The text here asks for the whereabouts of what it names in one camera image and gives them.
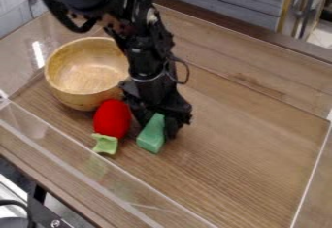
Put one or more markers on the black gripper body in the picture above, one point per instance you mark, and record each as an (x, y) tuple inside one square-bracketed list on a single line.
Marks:
[(161, 94)]

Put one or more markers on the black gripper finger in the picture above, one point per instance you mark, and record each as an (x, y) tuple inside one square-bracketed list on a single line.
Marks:
[(142, 112), (173, 124)]

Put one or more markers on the green rectangular stick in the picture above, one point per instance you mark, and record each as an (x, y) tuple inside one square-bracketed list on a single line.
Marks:
[(151, 136)]

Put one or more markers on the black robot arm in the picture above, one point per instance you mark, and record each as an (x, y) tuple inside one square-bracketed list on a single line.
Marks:
[(132, 23)]

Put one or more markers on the brown wooden bowl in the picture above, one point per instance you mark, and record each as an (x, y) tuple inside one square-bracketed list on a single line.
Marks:
[(83, 71)]

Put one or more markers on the red plush strawberry toy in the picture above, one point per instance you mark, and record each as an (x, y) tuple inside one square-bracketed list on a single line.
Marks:
[(111, 125)]

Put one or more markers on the black table leg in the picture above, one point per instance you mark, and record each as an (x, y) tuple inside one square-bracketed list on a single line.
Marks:
[(35, 200)]

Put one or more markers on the gold metal chair frame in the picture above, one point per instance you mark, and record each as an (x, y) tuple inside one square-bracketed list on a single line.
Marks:
[(298, 17)]

